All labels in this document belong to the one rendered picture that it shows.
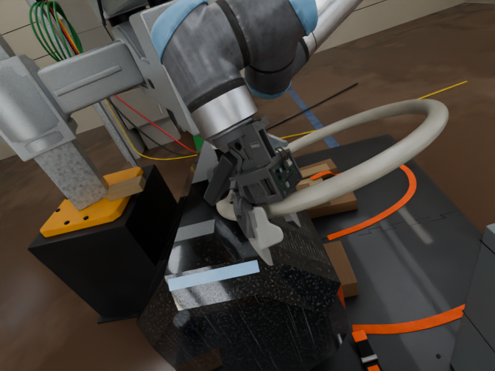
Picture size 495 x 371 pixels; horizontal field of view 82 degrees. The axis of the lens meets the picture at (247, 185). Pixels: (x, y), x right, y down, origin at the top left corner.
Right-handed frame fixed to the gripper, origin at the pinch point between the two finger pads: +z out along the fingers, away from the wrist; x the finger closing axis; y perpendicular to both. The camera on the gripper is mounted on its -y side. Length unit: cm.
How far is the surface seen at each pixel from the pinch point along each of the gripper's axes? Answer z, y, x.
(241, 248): 18, -41, 25
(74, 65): -78, -107, 45
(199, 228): 9, -62, 28
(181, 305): 24, -57, 4
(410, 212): 85, -26, 151
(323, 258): 40, -29, 47
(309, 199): -6.4, 8.8, 0.0
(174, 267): 13, -60, 10
